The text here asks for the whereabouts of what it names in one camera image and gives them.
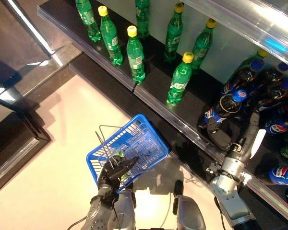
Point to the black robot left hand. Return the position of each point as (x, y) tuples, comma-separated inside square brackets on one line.
[(112, 172)]

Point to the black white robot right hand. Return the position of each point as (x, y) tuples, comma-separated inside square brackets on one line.
[(224, 140)]

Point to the Pepsi cola bottle blue cap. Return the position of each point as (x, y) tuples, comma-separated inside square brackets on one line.
[(268, 76), (226, 105), (244, 76), (277, 128), (278, 93), (280, 175)]

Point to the blue plastic shopping basket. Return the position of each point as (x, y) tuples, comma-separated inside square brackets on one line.
[(153, 148)]

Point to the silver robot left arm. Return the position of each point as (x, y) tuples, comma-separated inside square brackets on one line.
[(98, 213)]

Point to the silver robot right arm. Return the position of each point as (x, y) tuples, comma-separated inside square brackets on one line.
[(230, 191)]

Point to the silver robot right leg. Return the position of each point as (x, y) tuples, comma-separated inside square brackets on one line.
[(189, 213)]

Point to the dark display cabinet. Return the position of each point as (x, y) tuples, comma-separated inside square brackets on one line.
[(12, 141)]

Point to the glossy brown base ledge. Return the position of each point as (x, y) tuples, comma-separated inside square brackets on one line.
[(38, 72)]

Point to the chrome trim strip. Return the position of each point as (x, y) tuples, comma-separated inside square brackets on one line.
[(32, 27)]

